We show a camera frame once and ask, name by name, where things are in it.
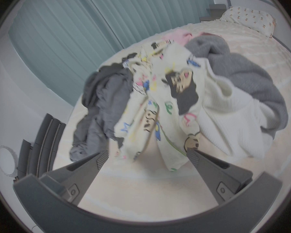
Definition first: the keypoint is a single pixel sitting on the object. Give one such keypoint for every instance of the blue-green curtain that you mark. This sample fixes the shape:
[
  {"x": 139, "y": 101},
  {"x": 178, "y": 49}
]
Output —
[
  {"x": 51, "y": 45},
  {"x": 148, "y": 8}
]

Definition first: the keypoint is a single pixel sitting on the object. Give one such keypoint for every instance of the white printed pillow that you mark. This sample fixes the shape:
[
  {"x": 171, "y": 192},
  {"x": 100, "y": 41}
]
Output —
[{"x": 247, "y": 18}]

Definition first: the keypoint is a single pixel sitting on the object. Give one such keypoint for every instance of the round mirror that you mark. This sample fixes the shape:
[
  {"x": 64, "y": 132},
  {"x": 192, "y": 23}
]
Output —
[{"x": 6, "y": 161}]

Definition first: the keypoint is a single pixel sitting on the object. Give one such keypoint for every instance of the white knitted garment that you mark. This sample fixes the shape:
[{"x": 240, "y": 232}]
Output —
[{"x": 228, "y": 110}]

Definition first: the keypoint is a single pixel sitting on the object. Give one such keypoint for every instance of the black garment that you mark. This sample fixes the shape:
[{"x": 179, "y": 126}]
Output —
[{"x": 93, "y": 88}]

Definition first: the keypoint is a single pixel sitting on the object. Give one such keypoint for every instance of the white printed pyjama top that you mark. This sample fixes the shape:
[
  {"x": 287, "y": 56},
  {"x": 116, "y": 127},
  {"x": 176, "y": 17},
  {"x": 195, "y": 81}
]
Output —
[{"x": 160, "y": 93}]

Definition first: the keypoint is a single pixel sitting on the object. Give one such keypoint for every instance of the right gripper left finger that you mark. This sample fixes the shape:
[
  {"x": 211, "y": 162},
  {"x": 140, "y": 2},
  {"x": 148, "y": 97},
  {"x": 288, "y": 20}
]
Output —
[{"x": 82, "y": 176}]

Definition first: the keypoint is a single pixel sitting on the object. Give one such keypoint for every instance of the pink garment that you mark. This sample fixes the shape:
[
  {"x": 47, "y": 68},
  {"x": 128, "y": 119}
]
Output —
[{"x": 177, "y": 36}]

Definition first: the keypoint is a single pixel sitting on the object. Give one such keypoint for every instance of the grey knitted garment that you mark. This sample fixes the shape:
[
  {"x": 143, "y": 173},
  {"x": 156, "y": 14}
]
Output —
[{"x": 245, "y": 76}]

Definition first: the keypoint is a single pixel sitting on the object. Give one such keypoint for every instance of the dark grey garment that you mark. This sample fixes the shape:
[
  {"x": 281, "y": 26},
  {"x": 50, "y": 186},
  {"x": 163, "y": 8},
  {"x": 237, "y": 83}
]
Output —
[{"x": 111, "y": 101}]

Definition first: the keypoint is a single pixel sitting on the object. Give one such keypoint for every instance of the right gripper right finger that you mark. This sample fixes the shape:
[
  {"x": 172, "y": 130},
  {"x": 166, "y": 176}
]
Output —
[{"x": 213, "y": 176}]

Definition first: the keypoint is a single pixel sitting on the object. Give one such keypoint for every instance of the bed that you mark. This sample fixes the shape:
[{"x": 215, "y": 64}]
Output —
[{"x": 148, "y": 195}]

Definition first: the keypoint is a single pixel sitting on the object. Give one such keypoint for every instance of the grey bedside table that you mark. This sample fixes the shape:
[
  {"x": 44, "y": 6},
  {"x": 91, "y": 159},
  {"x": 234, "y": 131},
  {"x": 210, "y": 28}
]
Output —
[{"x": 214, "y": 14}]

